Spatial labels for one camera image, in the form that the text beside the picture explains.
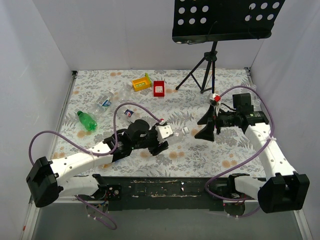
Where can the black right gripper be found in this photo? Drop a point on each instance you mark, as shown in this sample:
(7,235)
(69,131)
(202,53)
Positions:
(214,122)

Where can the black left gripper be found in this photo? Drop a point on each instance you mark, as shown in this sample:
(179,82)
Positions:
(155,144)

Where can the clear Pepsi bottle black cap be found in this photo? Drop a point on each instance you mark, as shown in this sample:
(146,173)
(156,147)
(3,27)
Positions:
(126,115)

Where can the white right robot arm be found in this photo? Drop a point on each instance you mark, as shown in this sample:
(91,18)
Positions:
(284,189)

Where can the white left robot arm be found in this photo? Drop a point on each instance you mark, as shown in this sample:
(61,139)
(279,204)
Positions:
(111,149)

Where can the large clear bottle white cap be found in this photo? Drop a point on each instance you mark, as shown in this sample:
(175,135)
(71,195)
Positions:
(122,95)

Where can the clear bottle green-blue label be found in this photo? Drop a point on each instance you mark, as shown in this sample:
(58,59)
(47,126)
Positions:
(104,100)

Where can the large clear crumpled bottle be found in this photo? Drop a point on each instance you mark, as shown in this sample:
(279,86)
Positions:
(102,114)

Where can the green plastic bottle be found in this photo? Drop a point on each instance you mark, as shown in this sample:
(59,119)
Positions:
(87,121)

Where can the red plastic bin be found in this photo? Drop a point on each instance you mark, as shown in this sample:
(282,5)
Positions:
(159,88)

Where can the yellow plastic bin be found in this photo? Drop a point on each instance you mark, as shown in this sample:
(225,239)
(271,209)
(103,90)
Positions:
(141,84)

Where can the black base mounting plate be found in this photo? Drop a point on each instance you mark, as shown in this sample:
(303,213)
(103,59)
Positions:
(159,193)

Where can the green plastic bin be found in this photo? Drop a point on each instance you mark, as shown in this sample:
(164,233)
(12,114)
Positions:
(148,77)

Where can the black music stand tripod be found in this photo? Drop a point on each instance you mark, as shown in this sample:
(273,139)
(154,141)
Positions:
(201,21)

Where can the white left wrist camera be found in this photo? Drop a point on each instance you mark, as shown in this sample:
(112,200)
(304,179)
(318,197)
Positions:
(165,131)

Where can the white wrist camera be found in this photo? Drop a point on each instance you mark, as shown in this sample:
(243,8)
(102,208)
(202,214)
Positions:
(165,131)
(214,100)

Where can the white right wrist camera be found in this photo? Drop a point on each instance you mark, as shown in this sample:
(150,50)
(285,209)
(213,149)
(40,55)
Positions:
(214,100)

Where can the aluminium frame rail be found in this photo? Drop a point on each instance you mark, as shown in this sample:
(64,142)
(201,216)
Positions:
(46,190)

